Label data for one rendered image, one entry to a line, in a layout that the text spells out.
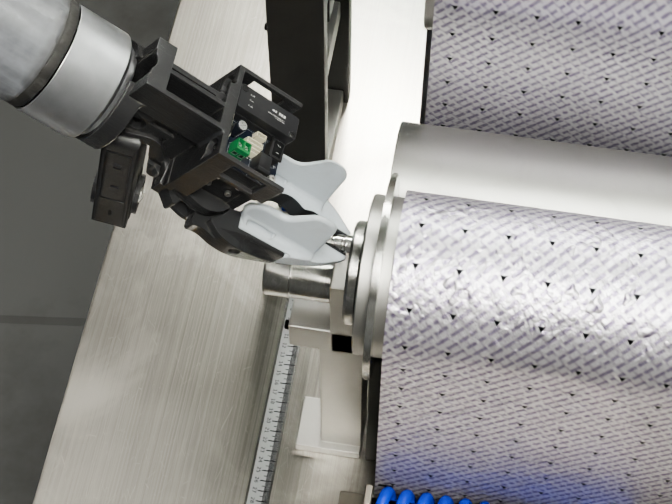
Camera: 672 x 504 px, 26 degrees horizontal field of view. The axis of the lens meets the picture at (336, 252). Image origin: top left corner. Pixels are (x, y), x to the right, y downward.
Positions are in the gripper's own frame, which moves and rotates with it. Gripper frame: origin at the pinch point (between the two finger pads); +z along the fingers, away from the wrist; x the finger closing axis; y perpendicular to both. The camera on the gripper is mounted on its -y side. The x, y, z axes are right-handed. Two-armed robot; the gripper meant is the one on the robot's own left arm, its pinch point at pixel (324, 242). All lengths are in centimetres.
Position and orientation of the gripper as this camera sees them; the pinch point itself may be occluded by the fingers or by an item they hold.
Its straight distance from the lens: 102.6
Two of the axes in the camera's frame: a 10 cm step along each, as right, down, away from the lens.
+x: 1.6, -8.4, 5.2
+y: 6.4, -3.1, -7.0
